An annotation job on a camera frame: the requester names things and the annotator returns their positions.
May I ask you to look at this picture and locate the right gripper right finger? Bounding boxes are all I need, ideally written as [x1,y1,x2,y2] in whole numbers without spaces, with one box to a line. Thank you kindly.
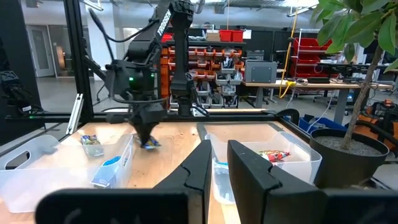
[226,139,327,224]

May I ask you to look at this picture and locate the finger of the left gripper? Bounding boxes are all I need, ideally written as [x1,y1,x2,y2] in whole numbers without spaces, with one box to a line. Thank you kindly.
[146,121,159,147]
[134,122,147,146]

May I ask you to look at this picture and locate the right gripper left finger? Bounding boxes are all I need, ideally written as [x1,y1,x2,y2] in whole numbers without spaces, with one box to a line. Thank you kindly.
[154,139,213,224]

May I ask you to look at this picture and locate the blue oatmeal raisin granola bar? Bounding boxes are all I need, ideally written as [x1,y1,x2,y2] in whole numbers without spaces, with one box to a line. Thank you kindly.
[80,134,105,157]
[133,135,163,151]
[90,154,130,189]

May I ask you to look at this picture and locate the clear plastic bin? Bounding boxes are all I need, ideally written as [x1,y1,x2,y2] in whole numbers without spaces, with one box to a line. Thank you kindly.
[0,133,135,214]
[204,130,323,205]

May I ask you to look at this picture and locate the orange parts shelf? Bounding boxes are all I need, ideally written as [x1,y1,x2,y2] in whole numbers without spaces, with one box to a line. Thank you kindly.
[160,30,246,109]

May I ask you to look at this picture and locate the blue storage bin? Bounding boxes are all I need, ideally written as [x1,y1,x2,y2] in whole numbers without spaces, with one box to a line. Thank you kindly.
[298,114,348,133]

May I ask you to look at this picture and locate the black plant pot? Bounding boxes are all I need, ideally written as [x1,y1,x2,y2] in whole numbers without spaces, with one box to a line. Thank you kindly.
[309,127,391,190]

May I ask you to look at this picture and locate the grey equipment box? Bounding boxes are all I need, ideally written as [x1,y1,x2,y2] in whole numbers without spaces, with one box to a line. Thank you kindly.
[244,59,279,83]

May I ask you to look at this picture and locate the red storage bins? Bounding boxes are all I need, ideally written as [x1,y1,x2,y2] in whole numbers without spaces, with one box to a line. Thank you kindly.
[219,29,244,43]

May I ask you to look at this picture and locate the wooden workbench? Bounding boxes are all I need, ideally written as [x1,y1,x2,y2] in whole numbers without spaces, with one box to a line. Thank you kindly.
[241,78,395,126]

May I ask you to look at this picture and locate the grey door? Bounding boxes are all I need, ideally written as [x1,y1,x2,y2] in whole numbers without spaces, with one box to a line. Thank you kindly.
[26,24,56,78]

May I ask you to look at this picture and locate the orange black equipment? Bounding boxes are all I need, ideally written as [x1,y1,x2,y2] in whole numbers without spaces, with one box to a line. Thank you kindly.
[354,99,398,152]

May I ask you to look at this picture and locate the green leafy plant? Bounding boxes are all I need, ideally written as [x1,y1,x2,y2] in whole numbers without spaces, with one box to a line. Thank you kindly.
[309,0,398,151]

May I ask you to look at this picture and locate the silver aluminium bracket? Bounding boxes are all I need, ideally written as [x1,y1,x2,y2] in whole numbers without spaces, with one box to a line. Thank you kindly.
[66,93,85,135]

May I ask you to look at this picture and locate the black aluminium frame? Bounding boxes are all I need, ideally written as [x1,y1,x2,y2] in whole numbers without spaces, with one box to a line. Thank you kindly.
[4,0,301,147]

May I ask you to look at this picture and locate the red wire rack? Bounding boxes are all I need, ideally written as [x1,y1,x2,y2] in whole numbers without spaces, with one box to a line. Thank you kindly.
[289,37,340,79]

